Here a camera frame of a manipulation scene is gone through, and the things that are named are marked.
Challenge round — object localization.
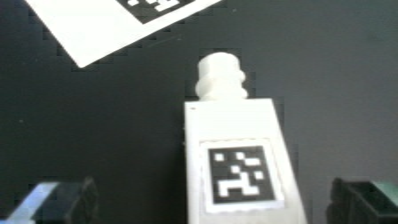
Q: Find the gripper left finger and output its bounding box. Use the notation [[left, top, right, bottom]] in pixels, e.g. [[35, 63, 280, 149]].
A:
[[0, 177, 100, 224]]

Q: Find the white marker sheet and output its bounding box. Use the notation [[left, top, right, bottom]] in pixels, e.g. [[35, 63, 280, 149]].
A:
[[26, 0, 223, 68]]

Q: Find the white stool leg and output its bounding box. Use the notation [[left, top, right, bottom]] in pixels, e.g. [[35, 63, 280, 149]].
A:
[[186, 52, 308, 224]]

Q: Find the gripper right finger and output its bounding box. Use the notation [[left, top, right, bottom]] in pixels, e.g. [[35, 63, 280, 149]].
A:
[[326, 178, 398, 224]]

